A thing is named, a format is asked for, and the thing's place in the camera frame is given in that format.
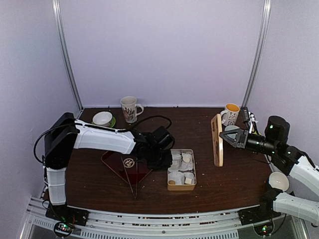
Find beige chocolate tin box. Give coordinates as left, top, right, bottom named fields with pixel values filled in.
left=167, top=149, right=197, bottom=191

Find dark red lacquer tray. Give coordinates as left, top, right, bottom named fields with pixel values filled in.
left=101, top=151, right=152, bottom=183

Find white square chocolate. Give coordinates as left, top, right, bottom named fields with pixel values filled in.
left=171, top=160, right=180, bottom=167

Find aluminium frame post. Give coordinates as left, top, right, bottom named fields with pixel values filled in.
left=52, top=0, right=84, bottom=111
left=242, top=0, right=272, bottom=107

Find white rectangular chocolate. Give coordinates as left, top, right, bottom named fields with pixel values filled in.
left=184, top=177, right=193, bottom=185

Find white round chocolate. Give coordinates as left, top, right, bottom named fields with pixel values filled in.
left=182, top=154, right=192, bottom=163

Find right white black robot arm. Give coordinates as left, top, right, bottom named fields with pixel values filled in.
left=219, top=116, right=319, bottom=226

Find white paper cup liner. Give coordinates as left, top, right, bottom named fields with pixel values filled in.
left=172, top=153, right=182, bottom=164
left=180, top=153, right=193, bottom=171
left=183, top=172, right=195, bottom=185
left=168, top=171, right=184, bottom=185

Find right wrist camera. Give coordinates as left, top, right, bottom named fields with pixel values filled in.
left=241, top=107, right=260, bottom=135

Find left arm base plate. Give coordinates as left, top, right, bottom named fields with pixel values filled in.
left=45, top=205, right=89, bottom=226

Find beige illustrated tin lid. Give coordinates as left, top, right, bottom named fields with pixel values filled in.
left=211, top=113, right=223, bottom=167

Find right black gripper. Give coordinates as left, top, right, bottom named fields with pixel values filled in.
left=219, top=128, right=278, bottom=156

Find white teacup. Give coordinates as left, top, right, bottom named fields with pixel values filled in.
left=92, top=112, right=113, bottom=127

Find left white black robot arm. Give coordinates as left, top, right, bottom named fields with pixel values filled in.
left=44, top=112, right=175, bottom=221

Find black tongs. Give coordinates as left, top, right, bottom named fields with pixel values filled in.
left=120, top=155, right=139, bottom=199

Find pale blue bowl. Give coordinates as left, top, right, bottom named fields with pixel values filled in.
left=224, top=125, right=239, bottom=139

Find white bowl near right base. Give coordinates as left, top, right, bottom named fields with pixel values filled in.
left=267, top=172, right=290, bottom=192

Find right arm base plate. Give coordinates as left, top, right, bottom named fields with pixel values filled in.
left=238, top=206, right=281, bottom=226

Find right aluminium frame post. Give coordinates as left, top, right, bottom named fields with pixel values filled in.
left=242, top=0, right=272, bottom=107

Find left aluminium frame post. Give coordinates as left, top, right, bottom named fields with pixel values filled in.
left=52, top=0, right=84, bottom=111

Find green saucer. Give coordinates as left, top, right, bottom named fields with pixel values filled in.
left=92, top=117, right=116, bottom=128

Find front aluminium rail frame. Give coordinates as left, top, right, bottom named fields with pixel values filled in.
left=17, top=197, right=309, bottom=239

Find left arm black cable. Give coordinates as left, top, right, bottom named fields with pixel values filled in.
left=33, top=115, right=172, bottom=165

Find tall floral beige mug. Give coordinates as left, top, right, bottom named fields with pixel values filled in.
left=120, top=96, right=144, bottom=123

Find white mug yellow interior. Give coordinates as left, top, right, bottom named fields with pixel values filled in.
left=220, top=103, right=240, bottom=126

